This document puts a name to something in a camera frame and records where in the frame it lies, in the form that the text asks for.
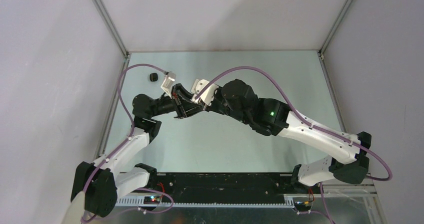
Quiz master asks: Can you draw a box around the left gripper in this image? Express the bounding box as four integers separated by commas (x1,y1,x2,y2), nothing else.
150,83,205,119

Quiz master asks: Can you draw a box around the black earbud charging case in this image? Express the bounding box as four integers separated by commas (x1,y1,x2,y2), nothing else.
149,73,159,82

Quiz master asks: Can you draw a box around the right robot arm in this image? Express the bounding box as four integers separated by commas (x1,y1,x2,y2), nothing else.
193,79,371,193

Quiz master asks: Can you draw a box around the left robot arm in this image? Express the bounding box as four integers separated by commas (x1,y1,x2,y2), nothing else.
62,80,216,223

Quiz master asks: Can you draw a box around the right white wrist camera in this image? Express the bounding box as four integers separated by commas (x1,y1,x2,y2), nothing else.
191,79,219,106

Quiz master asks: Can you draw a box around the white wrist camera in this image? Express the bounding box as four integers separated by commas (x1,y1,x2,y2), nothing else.
160,72,176,98
191,79,219,106

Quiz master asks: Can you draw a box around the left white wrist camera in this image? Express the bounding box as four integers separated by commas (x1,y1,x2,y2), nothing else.
160,72,176,98

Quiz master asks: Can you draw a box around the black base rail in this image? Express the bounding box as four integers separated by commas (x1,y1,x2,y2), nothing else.
147,172,320,204

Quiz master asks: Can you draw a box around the right aluminium frame post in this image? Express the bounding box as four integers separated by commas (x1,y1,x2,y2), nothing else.
319,0,355,59

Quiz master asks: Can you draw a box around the aluminium frame post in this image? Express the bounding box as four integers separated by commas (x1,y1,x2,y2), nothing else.
319,0,355,59
92,0,129,58

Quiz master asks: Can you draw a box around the left aluminium frame post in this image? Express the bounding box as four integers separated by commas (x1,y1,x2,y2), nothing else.
92,0,129,58

